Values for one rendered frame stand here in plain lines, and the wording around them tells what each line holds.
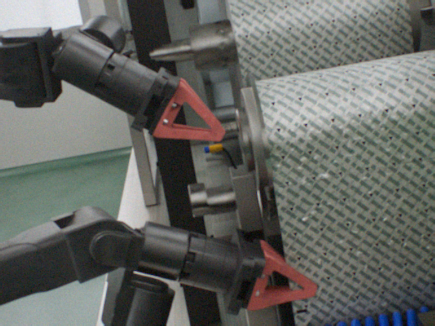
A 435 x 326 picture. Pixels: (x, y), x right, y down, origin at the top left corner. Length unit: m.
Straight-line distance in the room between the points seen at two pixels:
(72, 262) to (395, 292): 0.36
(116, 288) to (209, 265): 0.10
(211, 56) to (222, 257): 0.35
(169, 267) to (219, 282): 0.06
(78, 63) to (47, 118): 5.69
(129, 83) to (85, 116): 5.65
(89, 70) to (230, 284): 0.28
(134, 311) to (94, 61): 0.28
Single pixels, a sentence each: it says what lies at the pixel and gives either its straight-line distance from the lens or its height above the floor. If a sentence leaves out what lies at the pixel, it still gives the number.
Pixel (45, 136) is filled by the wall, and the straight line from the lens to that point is 6.61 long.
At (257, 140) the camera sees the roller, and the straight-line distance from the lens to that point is 0.85.
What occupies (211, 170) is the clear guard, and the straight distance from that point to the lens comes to 1.92.
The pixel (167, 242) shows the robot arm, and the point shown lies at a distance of 0.85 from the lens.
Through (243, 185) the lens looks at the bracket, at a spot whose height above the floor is 1.19.
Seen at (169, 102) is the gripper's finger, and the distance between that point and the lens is 0.88.
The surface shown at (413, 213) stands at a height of 1.15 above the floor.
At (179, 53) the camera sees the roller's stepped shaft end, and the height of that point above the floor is 1.33.
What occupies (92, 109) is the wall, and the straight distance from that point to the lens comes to 6.52.
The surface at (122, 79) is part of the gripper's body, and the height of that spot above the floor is 1.34.
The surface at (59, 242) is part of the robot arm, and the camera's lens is 0.81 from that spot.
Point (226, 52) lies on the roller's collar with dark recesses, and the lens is 1.11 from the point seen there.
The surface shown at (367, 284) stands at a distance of 0.92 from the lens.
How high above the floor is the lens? 1.46
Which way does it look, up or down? 15 degrees down
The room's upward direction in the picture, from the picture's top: 10 degrees counter-clockwise
